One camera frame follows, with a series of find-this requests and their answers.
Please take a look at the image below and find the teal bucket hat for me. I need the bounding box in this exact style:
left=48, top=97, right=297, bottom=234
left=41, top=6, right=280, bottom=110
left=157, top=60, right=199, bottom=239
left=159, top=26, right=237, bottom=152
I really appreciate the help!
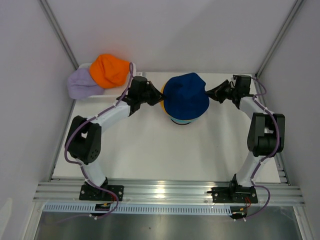
left=167, top=116, right=198, bottom=125

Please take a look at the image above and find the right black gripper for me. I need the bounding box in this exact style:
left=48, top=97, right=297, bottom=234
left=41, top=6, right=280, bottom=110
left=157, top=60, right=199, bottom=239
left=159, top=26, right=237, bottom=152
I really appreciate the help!
left=204, top=79, right=238, bottom=104

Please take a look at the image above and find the yellow bucket hat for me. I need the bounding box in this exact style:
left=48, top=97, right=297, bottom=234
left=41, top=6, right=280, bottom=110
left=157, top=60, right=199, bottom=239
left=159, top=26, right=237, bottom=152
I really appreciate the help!
left=160, top=82, right=172, bottom=119

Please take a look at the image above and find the orange bucket hat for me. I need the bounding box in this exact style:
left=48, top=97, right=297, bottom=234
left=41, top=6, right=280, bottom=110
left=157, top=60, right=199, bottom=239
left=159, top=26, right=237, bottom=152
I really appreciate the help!
left=89, top=54, right=130, bottom=89

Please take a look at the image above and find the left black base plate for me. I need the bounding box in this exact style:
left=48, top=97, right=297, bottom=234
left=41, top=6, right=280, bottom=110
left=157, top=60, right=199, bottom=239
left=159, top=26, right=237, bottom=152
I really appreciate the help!
left=79, top=183, right=124, bottom=202

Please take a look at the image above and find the aluminium mounting rail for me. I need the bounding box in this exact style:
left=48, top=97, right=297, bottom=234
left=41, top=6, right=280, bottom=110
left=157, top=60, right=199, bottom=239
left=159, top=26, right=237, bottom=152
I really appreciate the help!
left=33, top=178, right=306, bottom=207

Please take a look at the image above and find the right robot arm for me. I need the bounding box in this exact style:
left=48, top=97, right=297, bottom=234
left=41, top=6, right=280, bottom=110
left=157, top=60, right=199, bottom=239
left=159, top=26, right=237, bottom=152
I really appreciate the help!
left=206, top=75, right=286, bottom=202

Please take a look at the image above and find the right aluminium frame post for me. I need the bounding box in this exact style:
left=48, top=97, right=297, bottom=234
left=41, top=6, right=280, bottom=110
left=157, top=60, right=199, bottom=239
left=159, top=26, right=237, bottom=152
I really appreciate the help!
left=254, top=0, right=306, bottom=78

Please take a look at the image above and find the white slotted cable duct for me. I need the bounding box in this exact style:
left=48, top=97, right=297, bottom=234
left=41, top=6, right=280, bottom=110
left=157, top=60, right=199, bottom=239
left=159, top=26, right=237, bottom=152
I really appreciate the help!
left=43, top=202, right=232, bottom=216

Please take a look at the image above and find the lavender bucket hat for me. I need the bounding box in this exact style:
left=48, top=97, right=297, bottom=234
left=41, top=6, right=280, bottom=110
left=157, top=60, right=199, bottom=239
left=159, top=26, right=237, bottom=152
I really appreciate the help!
left=67, top=68, right=105, bottom=100

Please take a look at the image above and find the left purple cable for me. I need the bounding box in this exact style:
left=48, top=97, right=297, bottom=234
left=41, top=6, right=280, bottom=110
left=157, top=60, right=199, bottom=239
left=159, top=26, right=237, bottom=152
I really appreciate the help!
left=64, top=61, right=135, bottom=223

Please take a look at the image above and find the white plastic basket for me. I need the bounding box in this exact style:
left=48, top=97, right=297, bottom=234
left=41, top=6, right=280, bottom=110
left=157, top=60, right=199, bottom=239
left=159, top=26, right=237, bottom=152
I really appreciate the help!
left=89, top=63, right=146, bottom=98

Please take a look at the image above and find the left aluminium frame post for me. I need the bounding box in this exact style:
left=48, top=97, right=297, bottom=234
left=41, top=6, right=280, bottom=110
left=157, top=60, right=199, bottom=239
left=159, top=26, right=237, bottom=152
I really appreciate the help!
left=37, top=0, right=79, bottom=70

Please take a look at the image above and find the aluminium frame post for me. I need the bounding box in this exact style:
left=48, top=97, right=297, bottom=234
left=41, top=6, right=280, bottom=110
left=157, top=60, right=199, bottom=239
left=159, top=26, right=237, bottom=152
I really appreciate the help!
left=37, top=0, right=79, bottom=70
left=254, top=0, right=306, bottom=78

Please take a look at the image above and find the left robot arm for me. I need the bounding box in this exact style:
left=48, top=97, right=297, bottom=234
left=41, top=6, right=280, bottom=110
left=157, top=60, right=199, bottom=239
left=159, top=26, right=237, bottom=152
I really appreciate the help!
left=64, top=76, right=165, bottom=201

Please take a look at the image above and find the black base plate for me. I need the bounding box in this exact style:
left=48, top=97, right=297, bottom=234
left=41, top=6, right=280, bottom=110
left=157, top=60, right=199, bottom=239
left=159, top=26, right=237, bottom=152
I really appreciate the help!
left=79, top=183, right=124, bottom=202
left=207, top=186, right=258, bottom=204

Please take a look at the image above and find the blue bucket hat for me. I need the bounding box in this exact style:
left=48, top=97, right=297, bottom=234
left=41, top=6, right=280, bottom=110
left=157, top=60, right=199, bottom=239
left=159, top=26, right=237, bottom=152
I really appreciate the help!
left=164, top=72, right=210, bottom=121

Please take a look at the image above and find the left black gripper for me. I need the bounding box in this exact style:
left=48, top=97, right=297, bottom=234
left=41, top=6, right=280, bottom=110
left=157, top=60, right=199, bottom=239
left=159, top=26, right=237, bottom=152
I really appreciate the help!
left=138, top=81, right=167, bottom=107

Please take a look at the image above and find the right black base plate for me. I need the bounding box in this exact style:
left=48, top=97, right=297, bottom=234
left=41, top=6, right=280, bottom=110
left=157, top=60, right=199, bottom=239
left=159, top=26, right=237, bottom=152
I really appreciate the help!
left=207, top=186, right=258, bottom=204

